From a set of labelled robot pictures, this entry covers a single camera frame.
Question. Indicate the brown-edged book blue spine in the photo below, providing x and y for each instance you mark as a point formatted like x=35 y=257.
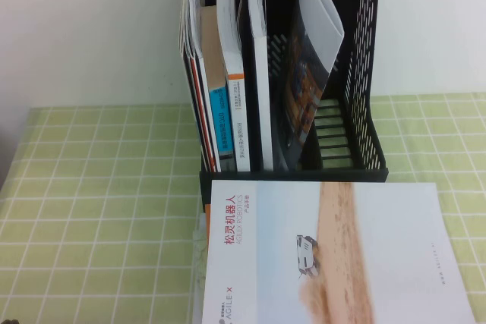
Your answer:
x=212 y=54

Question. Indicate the tall white book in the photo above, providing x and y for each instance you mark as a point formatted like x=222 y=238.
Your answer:
x=264 y=111

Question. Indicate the green checked tablecloth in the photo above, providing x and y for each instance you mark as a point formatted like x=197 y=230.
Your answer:
x=95 y=206

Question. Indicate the brochure with desert cover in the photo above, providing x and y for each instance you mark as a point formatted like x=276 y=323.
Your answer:
x=398 y=244

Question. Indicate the black perforated book holder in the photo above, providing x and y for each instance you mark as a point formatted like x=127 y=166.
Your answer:
x=366 y=142

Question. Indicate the orange-edged flat book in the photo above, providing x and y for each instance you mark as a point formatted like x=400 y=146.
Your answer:
x=207 y=225

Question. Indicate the thin orange-edged brochure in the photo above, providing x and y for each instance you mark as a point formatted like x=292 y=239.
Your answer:
x=201 y=111

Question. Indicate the brochure with robot office cover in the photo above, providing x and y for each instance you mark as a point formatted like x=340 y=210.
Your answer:
x=303 y=85

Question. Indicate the white curled brochure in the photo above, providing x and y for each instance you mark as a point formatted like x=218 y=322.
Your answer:
x=193 y=5

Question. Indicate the white book orange band spine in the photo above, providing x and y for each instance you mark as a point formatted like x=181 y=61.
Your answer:
x=239 y=123

